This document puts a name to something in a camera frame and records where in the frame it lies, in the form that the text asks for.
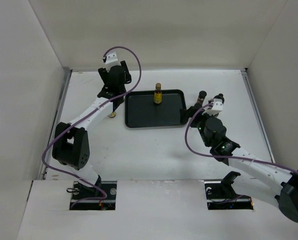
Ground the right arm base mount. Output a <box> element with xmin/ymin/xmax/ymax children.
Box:
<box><xmin>204</xmin><ymin>171</ymin><xmax>254</xmax><ymax>210</ymax></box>

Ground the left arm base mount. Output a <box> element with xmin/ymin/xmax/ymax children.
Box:
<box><xmin>66</xmin><ymin>181</ymin><xmax>117</xmax><ymax>211</ymax></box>

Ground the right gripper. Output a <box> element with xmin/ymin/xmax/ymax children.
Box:
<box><xmin>180</xmin><ymin>106</ymin><xmax>217</xmax><ymax>147</ymax></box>

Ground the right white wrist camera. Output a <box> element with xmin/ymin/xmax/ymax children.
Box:
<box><xmin>205</xmin><ymin>98</ymin><xmax>224</xmax><ymax>116</ymax></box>

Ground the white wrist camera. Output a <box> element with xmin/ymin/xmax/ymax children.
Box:
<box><xmin>205</xmin><ymin>98</ymin><xmax>224</xmax><ymax>116</ymax></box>
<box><xmin>102</xmin><ymin>51</ymin><xmax>120</xmax><ymax>68</ymax></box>

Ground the far black cap spice jar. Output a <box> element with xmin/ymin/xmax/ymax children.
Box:
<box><xmin>196</xmin><ymin>90</ymin><xmax>207</xmax><ymax>105</ymax></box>

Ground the small yellow label bottle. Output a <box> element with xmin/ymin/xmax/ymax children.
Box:
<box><xmin>153</xmin><ymin>82</ymin><xmax>162</xmax><ymax>105</ymax></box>

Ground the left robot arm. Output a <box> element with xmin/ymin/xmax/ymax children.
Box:
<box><xmin>52</xmin><ymin>60</ymin><xmax>132</xmax><ymax>200</ymax></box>

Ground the black plastic tray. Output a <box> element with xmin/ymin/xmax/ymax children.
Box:
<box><xmin>124</xmin><ymin>89</ymin><xmax>187</xmax><ymax>129</ymax></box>

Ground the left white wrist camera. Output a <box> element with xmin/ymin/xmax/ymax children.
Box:
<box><xmin>102</xmin><ymin>51</ymin><xmax>120</xmax><ymax>68</ymax></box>

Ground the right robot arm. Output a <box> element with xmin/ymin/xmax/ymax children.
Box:
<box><xmin>179</xmin><ymin>102</ymin><xmax>298</xmax><ymax>223</ymax></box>

